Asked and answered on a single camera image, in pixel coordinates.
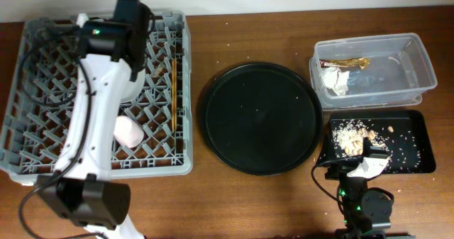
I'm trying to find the grey dishwasher rack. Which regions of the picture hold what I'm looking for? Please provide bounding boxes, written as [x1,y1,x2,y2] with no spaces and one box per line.
[1,11,193,186]

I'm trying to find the black rectangular tray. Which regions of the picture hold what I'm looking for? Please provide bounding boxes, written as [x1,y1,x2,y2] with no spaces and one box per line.
[316,110,436,174]

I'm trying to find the pink cup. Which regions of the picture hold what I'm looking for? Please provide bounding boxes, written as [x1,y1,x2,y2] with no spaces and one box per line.
[113,116,144,148]

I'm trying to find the clear plastic bin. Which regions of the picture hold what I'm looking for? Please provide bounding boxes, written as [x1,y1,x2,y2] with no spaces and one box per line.
[309,33,438,111]

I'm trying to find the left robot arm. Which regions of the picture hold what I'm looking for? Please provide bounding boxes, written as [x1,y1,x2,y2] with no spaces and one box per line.
[37,0,153,238]

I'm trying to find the gold snack wrapper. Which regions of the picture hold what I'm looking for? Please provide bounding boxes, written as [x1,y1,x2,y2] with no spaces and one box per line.
[319,57,371,70]

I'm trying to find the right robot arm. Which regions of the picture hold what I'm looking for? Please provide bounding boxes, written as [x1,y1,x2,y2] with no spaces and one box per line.
[321,138,414,239]

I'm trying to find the white tissue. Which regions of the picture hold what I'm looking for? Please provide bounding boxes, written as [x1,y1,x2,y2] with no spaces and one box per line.
[322,67,350,96]

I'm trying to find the wooden chopstick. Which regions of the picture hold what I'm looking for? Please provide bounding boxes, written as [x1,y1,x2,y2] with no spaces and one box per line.
[170,57,176,133]
[173,57,178,133]

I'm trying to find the food scraps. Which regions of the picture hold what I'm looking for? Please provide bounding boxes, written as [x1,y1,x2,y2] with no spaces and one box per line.
[331,118,423,174]

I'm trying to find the round black tray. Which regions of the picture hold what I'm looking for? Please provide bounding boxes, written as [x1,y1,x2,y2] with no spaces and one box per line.
[199,62,323,176]

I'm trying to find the grey plate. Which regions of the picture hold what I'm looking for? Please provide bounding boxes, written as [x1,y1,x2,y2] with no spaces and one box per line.
[121,70,145,103]

